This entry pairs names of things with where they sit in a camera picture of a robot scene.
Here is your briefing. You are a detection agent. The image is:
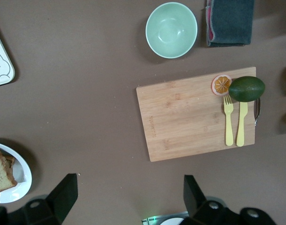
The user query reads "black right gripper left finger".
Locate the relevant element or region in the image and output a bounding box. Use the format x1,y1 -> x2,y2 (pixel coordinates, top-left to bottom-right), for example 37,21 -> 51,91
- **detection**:
9,173 -> 78,225

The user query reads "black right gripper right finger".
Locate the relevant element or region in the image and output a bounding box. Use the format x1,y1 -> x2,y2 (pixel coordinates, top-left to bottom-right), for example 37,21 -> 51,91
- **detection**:
182,174 -> 241,225

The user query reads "white round plate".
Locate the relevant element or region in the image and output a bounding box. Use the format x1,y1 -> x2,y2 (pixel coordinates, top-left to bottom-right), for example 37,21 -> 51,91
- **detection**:
0,142 -> 33,204

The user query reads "bread slice sandwich lid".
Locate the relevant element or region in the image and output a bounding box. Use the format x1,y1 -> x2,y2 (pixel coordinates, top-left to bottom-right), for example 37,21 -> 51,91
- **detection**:
0,147 -> 18,194

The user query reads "crusty bread slice under egg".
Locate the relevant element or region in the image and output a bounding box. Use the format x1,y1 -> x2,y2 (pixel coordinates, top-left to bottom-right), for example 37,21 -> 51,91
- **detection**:
3,154 -> 16,170

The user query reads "bamboo cutting board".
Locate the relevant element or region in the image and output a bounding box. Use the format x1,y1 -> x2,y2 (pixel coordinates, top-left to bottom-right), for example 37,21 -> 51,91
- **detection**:
136,67 -> 262,162

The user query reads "yellow plastic fork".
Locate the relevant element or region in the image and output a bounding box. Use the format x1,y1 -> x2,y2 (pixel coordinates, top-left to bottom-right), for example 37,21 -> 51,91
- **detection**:
223,95 -> 235,146

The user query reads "yellow plastic knife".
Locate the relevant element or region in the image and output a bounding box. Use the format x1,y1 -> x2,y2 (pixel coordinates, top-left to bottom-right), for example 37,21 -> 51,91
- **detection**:
236,101 -> 248,148

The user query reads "toy orange slice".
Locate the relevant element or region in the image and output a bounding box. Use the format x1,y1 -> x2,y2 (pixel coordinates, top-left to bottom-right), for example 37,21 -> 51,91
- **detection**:
211,74 -> 233,97

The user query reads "dark green avocado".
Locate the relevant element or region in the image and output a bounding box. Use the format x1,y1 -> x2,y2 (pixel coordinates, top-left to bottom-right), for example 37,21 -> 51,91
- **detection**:
228,76 -> 266,103

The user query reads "cream bear print tray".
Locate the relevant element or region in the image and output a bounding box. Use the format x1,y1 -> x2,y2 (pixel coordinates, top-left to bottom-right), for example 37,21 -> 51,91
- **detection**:
0,24 -> 15,88

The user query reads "mint green bowl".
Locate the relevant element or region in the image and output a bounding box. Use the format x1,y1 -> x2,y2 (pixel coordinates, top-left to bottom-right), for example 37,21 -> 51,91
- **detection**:
145,2 -> 198,59

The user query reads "grey folded cloth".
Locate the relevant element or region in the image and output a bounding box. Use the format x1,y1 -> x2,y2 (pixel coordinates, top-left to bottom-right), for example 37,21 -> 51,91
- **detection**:
205,0 -> 255,47

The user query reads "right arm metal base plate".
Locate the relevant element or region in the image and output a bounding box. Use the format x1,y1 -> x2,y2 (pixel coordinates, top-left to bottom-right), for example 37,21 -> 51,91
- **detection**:
142,211 -> 189,225

